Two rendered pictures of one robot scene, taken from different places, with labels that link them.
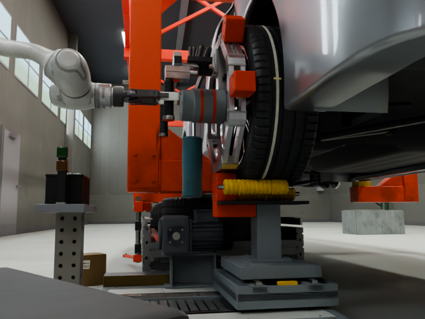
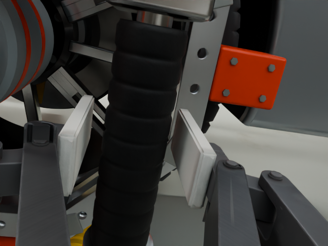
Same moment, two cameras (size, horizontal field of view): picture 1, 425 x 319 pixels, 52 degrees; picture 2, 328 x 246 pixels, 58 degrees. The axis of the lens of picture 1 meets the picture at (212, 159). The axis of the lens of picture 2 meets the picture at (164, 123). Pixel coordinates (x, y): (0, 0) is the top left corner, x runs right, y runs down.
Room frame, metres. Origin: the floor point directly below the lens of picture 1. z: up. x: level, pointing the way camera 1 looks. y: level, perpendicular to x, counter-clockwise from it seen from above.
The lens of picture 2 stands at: (1.53, 0.31, 0.90)
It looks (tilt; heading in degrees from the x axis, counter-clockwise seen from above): 18 degrees down; 270
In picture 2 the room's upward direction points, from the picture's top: 11 degrees clockwise
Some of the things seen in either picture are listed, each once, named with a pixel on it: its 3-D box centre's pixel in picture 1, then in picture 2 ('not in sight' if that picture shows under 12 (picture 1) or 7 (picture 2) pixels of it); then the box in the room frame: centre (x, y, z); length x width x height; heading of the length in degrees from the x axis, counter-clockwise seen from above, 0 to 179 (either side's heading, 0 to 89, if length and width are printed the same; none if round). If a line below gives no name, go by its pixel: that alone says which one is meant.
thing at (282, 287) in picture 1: (267, 284); not in sight; (1.76, -0.22, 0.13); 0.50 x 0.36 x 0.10; 9
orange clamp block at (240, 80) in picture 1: (241, 84); (238, 74); (1.44, -0.10, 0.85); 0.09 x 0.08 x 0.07; 9
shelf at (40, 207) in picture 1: (69, 209); not in sight; (1.78, 0.59, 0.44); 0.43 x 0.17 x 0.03; 9
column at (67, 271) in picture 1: (69, 264); not in sight; (1.81, 0.59, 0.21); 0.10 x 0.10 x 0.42; 9
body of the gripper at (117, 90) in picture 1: (125, 97); not in sight; (1.51, 0.31, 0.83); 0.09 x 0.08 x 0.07; 99
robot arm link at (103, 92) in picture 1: (104, 95); not in sight; (1.50, 0.38, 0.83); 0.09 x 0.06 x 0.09; 9
